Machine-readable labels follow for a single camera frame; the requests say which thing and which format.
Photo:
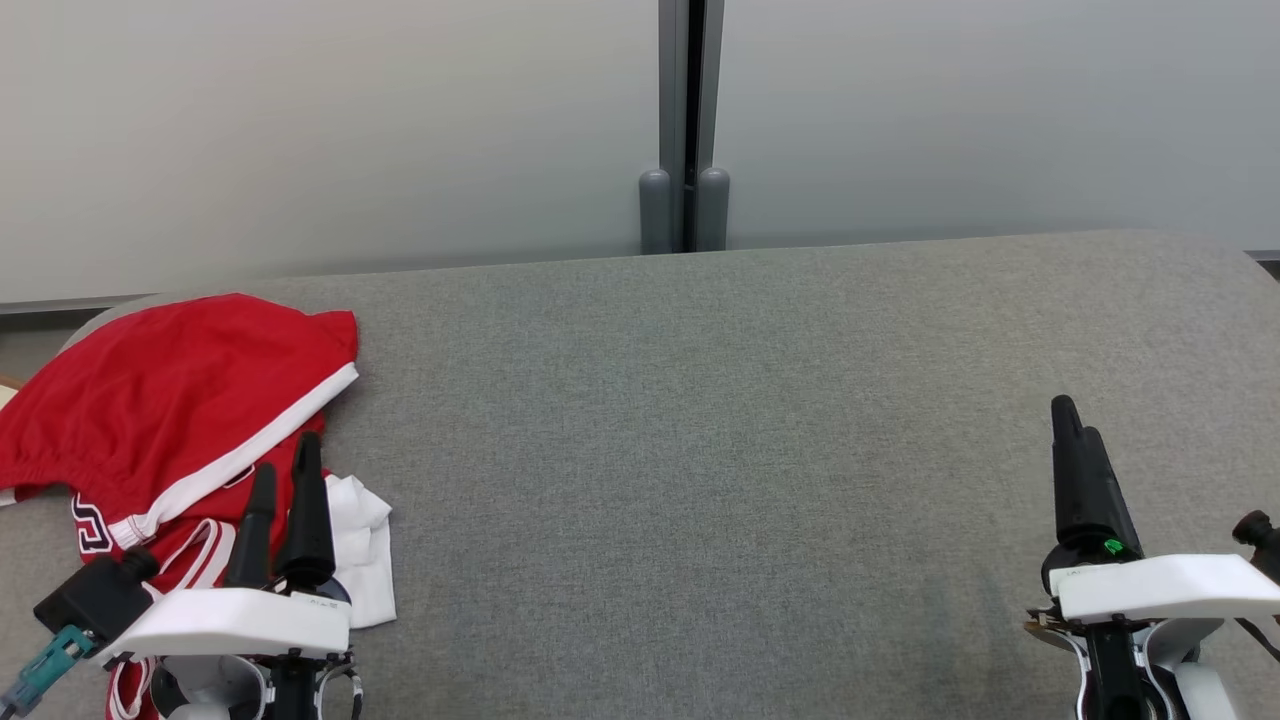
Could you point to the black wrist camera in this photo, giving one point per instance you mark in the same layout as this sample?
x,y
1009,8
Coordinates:
x,y
1262,540
95,598

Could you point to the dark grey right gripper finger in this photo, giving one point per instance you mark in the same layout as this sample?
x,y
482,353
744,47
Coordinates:
x,y
1068,470
1105,510

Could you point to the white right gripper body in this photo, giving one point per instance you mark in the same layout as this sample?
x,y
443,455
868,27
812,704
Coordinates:
x,y
1160,588

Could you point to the red shorts with white stripe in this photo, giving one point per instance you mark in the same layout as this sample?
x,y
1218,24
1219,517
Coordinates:
x,y
160,400

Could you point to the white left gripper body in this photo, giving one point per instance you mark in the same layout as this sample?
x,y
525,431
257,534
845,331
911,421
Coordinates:
x,y
240,622

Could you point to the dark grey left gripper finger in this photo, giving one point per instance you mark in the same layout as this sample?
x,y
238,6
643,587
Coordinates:
x,y
307,520
253,530

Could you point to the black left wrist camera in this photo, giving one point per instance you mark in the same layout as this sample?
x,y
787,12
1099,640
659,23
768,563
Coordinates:
x,y
95,598

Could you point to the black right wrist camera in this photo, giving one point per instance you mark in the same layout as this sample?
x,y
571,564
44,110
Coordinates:
x,y
1262,540

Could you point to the red jersey with white sleeves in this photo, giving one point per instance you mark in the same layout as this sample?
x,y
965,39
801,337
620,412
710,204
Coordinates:
x,y
365,560

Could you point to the teal left camera connector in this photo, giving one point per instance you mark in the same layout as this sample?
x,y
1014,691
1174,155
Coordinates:
x,y
45,670

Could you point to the grey partition post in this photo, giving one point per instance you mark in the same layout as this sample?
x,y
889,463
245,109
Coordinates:
x,y
685,120

